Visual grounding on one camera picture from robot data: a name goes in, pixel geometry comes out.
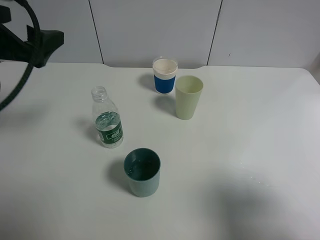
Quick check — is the pale green plastic cup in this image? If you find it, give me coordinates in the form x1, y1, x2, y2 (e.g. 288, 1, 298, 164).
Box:
175, 75, 204, 120

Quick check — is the clear bottle with green label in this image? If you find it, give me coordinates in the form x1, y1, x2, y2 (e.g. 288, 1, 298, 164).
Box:
91, 86, 124, 149

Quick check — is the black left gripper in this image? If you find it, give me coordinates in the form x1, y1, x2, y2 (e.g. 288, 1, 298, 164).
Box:
0, 0, 64, 68

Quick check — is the white cup with blue sleeve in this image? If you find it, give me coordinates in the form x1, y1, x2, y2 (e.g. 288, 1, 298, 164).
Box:
152, 56, 178, 94

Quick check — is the teal plastic cup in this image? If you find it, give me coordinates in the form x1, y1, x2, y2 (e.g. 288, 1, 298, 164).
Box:
123, 148, 161, 198

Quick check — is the black braided cable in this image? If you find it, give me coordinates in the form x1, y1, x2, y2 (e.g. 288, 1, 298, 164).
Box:
0, 0, 42, 112

